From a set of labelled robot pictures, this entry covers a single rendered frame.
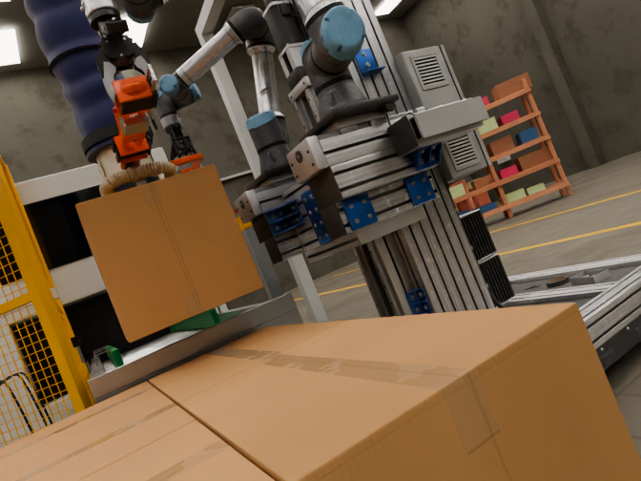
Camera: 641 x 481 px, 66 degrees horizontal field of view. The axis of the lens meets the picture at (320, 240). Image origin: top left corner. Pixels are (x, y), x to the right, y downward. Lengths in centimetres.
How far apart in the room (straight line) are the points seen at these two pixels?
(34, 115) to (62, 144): 82
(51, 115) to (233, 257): 1151
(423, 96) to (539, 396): 133
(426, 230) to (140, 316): 92
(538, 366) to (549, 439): 8
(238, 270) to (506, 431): 105
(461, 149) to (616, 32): 1241
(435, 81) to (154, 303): 118
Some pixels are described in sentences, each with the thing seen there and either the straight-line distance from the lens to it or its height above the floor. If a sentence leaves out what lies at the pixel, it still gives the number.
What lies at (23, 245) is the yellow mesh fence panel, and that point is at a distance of 248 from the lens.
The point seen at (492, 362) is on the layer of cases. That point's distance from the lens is 57.
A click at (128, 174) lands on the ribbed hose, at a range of 162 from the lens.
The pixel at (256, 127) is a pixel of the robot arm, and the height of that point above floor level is 121.
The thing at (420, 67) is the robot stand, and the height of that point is 116.
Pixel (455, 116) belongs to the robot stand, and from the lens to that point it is 145.
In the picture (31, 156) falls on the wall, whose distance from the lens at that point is 1252.
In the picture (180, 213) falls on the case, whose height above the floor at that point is 96.
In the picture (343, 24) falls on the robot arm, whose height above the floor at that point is 121.
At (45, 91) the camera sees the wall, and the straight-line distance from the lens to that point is 1311.
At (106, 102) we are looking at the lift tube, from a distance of 180.
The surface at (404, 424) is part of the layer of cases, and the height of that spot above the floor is 53.
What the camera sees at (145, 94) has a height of 118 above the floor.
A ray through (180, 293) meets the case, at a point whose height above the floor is 75.
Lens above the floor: 72
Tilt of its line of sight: 1 degrees up
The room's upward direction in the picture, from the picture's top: 22 degrees counter-clockwise
